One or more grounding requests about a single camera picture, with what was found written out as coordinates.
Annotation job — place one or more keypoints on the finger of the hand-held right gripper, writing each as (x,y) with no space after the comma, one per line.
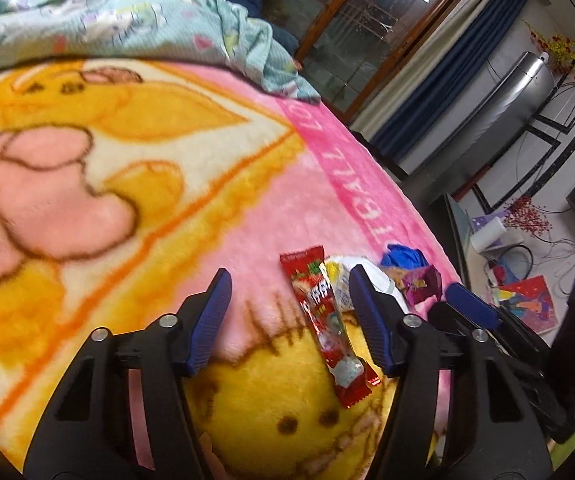
(470,302)

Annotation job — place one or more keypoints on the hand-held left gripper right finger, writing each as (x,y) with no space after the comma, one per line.
(367,320)

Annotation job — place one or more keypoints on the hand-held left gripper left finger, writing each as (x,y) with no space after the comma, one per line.
(212,320)

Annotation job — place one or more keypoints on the red snack wrapper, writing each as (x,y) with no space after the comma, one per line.
(322,310)

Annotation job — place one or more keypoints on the purple snack wrapper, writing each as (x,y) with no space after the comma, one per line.
(420,282)

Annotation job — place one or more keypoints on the white snack wrapper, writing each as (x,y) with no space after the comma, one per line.
(337,275)

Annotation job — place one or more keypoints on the colourful painting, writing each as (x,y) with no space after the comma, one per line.
(532,305)

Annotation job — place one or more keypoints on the dark glass television stand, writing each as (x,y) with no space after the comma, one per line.
(455,240)

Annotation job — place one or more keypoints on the white paper roll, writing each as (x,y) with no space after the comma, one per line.
(487,235)

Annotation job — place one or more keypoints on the crumpled blue plastic bag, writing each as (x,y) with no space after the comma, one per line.
(402,257)

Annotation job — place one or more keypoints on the purple dotted box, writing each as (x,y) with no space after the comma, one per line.
(482,221)

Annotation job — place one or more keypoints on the red berry branches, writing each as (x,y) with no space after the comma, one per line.
(527,212)

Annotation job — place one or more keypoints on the pink cartoon printed blanket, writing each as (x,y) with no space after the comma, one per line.
(117,170)

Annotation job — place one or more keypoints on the silver tower air conditioner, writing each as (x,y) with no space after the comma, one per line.
(492,115)

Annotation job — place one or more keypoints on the long blue curtain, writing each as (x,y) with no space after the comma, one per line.
(457,70)

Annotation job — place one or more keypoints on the yellow artificial flowers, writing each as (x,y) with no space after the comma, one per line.
(562,47)

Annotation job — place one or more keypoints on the light blue cartoon quilt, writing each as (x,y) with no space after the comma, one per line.
(142,15)

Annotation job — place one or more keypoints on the wooden frame window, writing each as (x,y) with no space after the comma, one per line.
(367,35)

